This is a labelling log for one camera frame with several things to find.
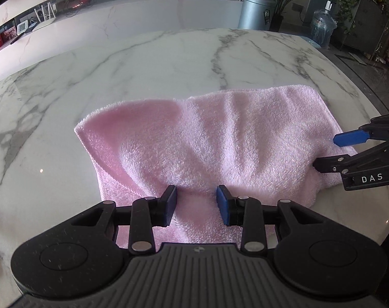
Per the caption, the pink terry towel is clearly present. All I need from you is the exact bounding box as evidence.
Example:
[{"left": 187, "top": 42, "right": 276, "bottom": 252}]
[{"left": 75, "top": 85, "right": 355, "bottom": 244}]

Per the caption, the clear water jug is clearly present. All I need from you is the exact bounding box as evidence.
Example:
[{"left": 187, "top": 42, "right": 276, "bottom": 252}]
[{"left": 310, "top": 1, "right": 337, "bottom": 49}]

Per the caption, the grey metal trash bin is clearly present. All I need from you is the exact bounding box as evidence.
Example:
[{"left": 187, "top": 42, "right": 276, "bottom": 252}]
[{"left": 238, "top": 0, "right": 276, "bottom": 31}]

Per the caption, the white wifi router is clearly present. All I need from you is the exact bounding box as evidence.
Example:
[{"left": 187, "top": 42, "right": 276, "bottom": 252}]
[{"left": 33, "top": 2, "right": 56, "bottom": 31}]

